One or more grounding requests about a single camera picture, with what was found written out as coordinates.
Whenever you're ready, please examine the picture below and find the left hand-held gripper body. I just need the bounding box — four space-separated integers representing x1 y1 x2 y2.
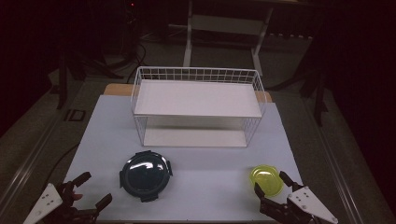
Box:
22 181 101 224

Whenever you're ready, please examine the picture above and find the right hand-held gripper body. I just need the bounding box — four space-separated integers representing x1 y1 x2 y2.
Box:
260 186 339 224

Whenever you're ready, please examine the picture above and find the yellow-green round container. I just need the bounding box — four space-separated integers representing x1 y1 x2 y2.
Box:
249 164 284 198

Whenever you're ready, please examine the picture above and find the round container with dark blue lid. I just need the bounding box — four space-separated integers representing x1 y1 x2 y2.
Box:
119 149 174 203

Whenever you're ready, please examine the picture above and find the white wire shelf rack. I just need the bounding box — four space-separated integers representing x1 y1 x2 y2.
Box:
130 65 268 148

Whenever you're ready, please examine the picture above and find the pale blue table mat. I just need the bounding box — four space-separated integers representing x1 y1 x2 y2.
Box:
48 94 316 222

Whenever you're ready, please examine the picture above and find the black floor socket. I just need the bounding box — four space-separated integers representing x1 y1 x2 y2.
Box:
64 108 87 122

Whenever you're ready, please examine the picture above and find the dark stand leg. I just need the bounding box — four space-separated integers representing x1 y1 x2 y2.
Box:
55 52 85 110
300 62 330 127

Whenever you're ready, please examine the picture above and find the white metal stand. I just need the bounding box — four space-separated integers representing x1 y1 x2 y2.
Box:
182 0 275 77

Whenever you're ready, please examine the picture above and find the black floor cable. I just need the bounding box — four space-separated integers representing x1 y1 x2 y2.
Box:
34 142 80 224

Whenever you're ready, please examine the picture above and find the black cable bundle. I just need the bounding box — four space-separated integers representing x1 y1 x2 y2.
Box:
102 41 148 84

